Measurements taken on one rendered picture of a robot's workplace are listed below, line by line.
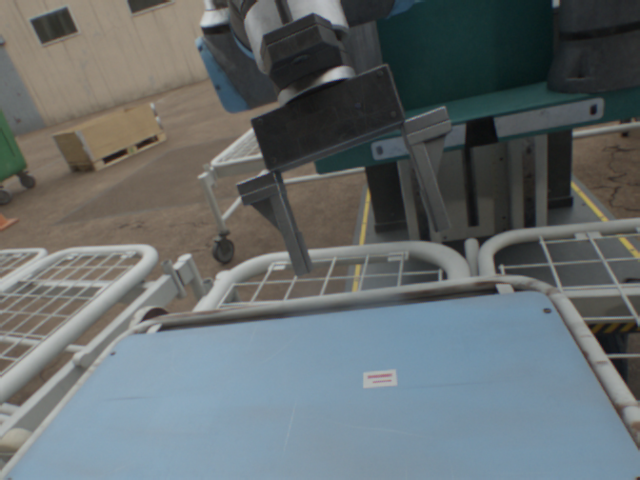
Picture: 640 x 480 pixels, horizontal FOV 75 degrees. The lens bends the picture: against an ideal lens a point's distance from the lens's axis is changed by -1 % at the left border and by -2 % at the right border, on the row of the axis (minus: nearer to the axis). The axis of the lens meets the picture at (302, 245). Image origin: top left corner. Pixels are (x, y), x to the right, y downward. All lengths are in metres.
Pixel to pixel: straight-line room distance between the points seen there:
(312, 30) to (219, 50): 0.50
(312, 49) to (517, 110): 0.60
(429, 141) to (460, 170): 0.77
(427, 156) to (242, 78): 0.49
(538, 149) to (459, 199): 0.22
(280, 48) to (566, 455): 0.42
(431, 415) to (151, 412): 0.36
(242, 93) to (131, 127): 5.67
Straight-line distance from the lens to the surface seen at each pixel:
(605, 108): 0.93
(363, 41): 0.86
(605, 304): 0.84
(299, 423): 0.52
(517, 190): 1.16
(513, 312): 0.62
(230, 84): 0.81
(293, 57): 0.34
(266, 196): 0.40
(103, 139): 6.26
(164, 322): 0.84
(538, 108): 0.90
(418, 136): 0.39
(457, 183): 1.18
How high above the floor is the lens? 0.95
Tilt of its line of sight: 27 degrees down
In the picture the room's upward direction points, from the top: 17 degrees counter-clockwise
